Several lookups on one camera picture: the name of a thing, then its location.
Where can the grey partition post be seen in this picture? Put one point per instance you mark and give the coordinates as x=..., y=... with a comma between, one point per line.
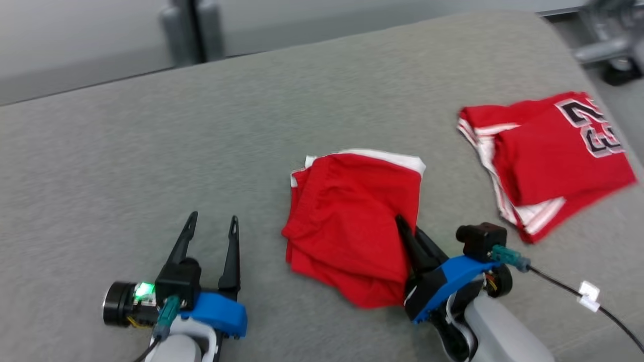
x=193, y=25

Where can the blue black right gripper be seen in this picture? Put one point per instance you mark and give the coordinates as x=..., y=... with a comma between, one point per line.
x=443, y=284

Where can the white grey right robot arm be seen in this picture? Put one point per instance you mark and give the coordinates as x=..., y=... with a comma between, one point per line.
x=498, y=334

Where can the grey office chair base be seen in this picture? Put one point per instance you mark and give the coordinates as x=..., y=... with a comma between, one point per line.
x=611, y=40

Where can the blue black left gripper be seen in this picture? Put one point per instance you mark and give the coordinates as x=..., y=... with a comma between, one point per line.
x=221, y=314

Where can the red jersey with white sleeves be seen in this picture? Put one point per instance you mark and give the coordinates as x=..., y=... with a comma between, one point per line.
x=558, y=161

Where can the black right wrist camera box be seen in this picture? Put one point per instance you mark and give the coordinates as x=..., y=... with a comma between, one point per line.
x=482, y=240

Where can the grey cylinder post foot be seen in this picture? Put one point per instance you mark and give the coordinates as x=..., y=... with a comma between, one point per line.
x=172, y=37
x=211, y=30

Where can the red shorts with white stripe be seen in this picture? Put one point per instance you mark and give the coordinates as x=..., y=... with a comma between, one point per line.
x=347, y=226

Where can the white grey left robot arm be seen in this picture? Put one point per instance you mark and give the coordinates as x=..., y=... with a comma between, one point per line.
x=178, y=347

